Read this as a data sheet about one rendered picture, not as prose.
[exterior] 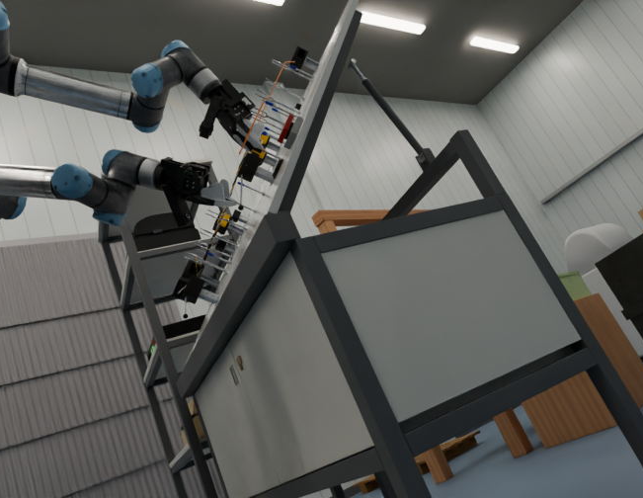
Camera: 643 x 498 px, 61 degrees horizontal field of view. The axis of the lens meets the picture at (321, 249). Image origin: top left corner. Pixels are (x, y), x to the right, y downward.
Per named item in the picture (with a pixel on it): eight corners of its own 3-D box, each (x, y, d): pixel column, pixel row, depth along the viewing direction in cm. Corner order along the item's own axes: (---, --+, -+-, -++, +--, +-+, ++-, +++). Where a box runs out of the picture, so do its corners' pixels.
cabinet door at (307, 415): (370, 447, 94) (285, 251, 107) (277, 485, 138) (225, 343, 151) (382, 442, 95) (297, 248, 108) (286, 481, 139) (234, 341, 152)
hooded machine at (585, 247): (614, 373, 520) (540, 251, 564) (643, 358, 557) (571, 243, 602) (684, 348, 469) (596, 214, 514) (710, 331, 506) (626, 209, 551)
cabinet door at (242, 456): (279, 485, 139) (227, 343, 152) (230, 505, 183) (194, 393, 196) (285, 481, 140) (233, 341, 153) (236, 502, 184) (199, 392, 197)
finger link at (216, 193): (234, 189, 132) (200, 179, 134) (231, 211, 135) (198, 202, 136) (239, 186, 135) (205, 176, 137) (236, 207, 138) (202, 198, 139)
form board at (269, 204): (182, 382, 200) (178, 380, 200) (266, 183, 258) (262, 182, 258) (276, 214, 105) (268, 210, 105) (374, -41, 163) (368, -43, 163)
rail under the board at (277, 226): (277, 243, 102) (264, 213, 104) (181, 399, 197) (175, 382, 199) (301, 237, 105) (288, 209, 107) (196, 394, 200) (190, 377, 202)
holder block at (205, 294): (204, 330, 155) (172, 316, 153) (219, 293, 162) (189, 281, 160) (207, 324, 151) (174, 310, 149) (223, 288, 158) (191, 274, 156)
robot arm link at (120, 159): (109, 182, 145) (120, 152, 147) (146, 193, 144) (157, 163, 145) (94, 172, 138) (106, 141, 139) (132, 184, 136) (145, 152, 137)
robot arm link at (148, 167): (137, 189, 139) (154, 182, 146) (153, 194, 138) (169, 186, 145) (139, 160, 136) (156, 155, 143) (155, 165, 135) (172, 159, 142)
